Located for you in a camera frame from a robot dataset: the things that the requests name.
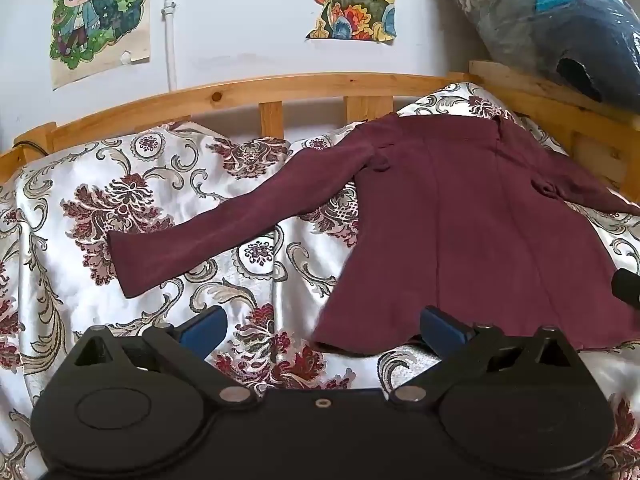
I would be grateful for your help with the wooden bed frame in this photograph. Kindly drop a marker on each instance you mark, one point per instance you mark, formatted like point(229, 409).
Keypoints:
point(300, 85)

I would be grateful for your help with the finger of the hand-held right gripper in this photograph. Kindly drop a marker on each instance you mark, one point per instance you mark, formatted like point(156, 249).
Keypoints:
point(629, 286)

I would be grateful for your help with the colourful torn wall poster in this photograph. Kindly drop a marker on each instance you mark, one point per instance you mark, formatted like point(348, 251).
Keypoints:
point(350, 5)

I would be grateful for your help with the plastic-wrapped bedding bundle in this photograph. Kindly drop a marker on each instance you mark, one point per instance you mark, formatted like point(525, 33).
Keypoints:
point(550, 20)

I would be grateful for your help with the floral satin bedspread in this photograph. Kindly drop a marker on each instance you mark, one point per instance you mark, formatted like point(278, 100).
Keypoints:
point(75, 270)

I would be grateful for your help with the white wall pipe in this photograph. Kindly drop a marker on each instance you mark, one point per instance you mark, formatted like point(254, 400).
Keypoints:
point(170, 35)

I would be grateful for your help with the maroon long-sleeved top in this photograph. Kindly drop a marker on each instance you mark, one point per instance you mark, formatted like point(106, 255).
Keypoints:
point(475, 240)

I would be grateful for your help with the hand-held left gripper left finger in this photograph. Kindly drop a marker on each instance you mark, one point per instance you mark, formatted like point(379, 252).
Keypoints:
point(202, 330)

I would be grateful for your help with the cartoon character wall poster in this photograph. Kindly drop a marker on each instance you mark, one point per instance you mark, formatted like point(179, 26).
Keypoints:
point(100, 15)

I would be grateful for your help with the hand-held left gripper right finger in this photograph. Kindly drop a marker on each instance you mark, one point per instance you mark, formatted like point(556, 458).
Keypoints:
point(442, 330)

